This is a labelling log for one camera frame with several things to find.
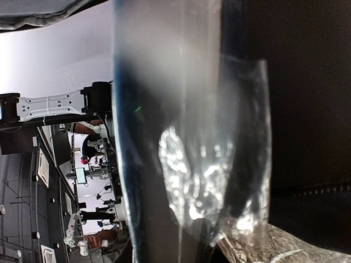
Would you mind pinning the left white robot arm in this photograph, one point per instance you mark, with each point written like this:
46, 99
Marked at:
81, 105

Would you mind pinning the navy blue student backpack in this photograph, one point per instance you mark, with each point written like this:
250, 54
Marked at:
307, 47

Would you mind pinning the dark Wuthering Heights book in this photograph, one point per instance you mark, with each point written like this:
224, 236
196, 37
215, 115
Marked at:
192, 120

